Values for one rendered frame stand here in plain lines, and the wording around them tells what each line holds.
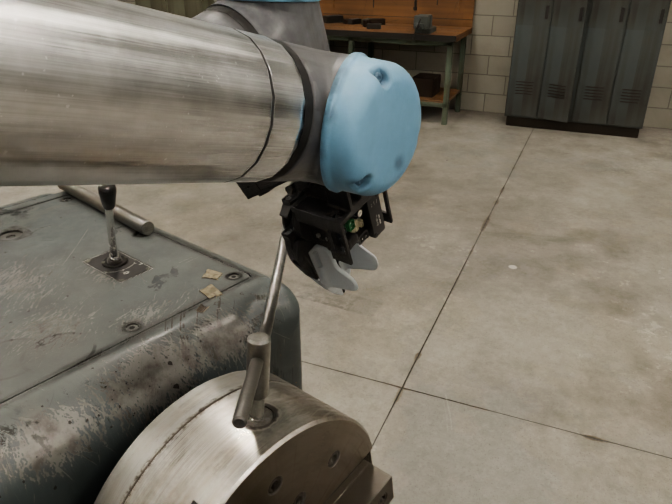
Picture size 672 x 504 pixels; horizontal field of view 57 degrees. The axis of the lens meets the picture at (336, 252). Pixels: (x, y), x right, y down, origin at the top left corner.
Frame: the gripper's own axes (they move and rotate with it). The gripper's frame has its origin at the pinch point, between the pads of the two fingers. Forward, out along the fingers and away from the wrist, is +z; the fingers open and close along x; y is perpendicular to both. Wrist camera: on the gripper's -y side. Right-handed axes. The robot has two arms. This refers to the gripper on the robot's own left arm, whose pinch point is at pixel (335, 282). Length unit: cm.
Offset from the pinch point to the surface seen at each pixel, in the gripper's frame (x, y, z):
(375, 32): 433, -344, 196
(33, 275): -18.1, -37.1, -1.1
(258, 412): -17.1, 3.9, 0.3
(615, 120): 498, -127, 294
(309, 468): -16.8, 7.9, 7.6
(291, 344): -3.6, -7.7, 11.6
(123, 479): -29.0, -2.6, 0.5
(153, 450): -25.6, -1.8, -0.2
